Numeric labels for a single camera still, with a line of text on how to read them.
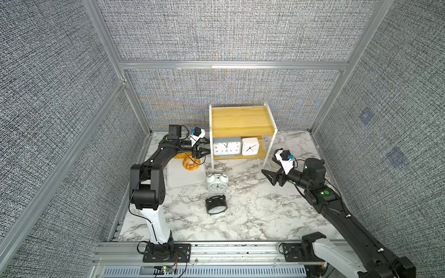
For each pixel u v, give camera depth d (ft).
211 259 2.40
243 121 2.57
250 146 2.78
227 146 2.75
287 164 2.09
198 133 2.49
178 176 3.02
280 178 2.16
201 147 2.73
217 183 2.81
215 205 2.57
